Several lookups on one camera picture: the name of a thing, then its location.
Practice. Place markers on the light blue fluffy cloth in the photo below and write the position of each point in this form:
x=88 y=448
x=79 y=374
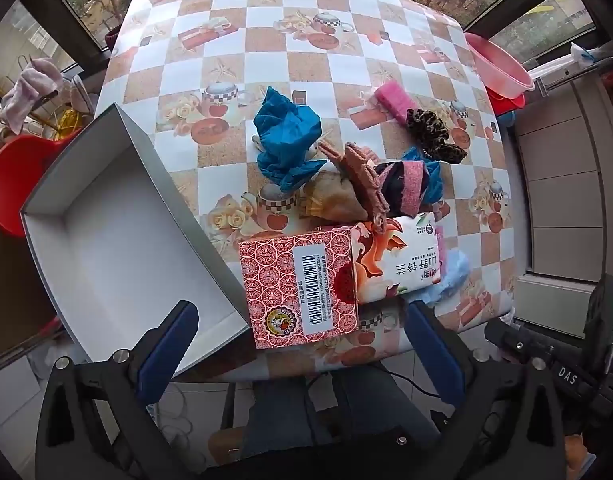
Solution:
x=454 y=272

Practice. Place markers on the leopard print scrunchie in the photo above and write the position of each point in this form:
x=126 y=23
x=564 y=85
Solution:
x=429 y=132

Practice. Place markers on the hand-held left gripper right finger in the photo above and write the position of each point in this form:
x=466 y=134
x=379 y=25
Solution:
x=434 y=355

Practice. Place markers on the pink and black cloth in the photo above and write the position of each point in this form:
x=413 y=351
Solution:
x=411 y=187

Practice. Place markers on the checkered printed tablecloth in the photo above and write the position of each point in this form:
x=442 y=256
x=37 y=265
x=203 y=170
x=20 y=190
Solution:
x=286 y=45

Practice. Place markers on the small blue cloth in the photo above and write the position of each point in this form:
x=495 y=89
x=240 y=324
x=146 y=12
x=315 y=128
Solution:
x=434 y=180

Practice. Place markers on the pale pink towel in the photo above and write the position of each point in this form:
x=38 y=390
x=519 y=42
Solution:
x=31 y=85

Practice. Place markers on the cream dotted satin scrunchie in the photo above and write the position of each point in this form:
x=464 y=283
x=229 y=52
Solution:
x=331 y=197

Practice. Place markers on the brown knitted cloth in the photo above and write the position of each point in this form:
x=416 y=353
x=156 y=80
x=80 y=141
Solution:
x=366 y=180

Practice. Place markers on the white plastic bag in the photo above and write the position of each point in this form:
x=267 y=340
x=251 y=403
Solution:
x=581 y=52

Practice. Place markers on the pink sponge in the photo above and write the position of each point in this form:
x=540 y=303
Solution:
x=394 y=100

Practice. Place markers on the pink plastic basin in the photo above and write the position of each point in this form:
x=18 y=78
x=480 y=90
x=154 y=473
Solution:
x=496 y=65

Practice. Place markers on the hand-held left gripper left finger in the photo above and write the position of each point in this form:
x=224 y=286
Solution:
x=169 y=355

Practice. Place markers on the large blue waffle cloth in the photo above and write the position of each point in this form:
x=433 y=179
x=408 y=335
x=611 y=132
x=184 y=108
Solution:
x=286 y=130

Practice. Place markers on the white cardboard box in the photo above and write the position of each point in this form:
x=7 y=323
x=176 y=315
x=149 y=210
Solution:
x=111 y=260

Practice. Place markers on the red patterned carton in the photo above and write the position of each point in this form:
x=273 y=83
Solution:
x=296 y=285

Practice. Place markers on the red plastic basin left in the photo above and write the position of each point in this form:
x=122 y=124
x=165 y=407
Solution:
x=11 y=180

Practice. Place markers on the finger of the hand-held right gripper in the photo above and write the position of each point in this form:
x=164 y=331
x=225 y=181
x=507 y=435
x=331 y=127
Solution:
x=516 y=342

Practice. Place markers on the dark red flower pot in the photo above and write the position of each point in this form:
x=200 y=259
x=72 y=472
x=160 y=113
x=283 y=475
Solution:
x=111 y=37

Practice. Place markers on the red plastic basin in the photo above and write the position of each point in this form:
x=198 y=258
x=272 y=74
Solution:
x=11 y=180
x=506 y=102

